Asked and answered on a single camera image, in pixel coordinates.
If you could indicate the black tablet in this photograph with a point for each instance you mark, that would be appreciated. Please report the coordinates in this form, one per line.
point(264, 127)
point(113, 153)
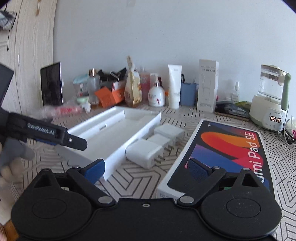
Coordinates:
point(52, 84)

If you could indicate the blue pen holder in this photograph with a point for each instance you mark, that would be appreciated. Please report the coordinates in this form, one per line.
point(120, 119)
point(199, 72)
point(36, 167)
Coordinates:
point(188, 95)

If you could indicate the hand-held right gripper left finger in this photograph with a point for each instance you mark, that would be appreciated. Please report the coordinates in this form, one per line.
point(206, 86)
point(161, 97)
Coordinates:
point(96, 170)

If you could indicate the clear plastic wrapper red print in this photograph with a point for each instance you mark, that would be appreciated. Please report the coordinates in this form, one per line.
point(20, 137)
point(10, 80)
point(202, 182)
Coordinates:
point(64, 110)

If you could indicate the person's left hand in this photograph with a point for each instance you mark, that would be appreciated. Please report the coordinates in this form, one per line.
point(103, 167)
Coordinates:
point(13, 150)

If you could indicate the white tube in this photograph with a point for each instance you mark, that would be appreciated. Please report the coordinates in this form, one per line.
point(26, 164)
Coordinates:
point(174, 88)

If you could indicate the tall white carton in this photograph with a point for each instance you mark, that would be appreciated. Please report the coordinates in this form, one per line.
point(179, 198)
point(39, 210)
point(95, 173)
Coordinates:
point(208, 88)

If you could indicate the yellow white snack bag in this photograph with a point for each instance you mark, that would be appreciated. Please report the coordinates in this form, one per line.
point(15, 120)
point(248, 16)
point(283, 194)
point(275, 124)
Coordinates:
point(133, 88)

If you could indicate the small clear spray bottle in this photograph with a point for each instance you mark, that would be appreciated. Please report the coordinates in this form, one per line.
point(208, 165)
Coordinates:
point(235, 92)

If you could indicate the colourful tablet box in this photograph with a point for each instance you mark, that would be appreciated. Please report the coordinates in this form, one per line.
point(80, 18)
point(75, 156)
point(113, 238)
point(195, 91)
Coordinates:
point(222, 143)

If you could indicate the orange box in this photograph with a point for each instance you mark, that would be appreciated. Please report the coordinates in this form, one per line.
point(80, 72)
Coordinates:
point(106, 97)

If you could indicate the teal pack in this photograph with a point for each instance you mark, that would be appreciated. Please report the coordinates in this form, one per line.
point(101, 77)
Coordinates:
point(79, 79)

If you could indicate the clear bottle rose gold cap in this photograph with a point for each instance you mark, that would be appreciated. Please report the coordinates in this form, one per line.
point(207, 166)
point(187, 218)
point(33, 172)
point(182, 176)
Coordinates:
point(93, 90)

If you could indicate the wooden wardrobe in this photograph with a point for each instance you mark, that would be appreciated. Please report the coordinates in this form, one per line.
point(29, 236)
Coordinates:
point(30, 58)

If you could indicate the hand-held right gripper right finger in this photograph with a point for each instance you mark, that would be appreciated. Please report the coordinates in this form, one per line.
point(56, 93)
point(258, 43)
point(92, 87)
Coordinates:
point(197, 170)

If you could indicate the pink bottle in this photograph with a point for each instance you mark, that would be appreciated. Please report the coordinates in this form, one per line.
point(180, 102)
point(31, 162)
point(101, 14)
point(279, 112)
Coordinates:
point(145, 85)

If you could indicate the white pump bottle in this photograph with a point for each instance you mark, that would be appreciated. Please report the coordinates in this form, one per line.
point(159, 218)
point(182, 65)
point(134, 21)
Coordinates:
point(156, 96)

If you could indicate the green packet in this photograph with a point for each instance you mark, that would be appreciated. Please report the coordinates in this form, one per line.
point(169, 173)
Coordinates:
point(242, 105)

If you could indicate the geometric patterned desktop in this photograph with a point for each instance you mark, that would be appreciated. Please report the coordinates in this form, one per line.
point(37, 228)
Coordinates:
point(138, 178)

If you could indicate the brown bottle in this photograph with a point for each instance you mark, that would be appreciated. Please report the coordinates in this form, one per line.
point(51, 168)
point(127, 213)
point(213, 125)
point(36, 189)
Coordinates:
point(160, 81)

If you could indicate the cream kettle warmer base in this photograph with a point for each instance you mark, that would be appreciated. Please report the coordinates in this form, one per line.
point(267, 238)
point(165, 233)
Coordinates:
point(261, 109)

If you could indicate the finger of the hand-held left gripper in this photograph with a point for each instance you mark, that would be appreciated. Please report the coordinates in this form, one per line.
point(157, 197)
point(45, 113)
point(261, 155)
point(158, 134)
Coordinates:
point(74, 141)

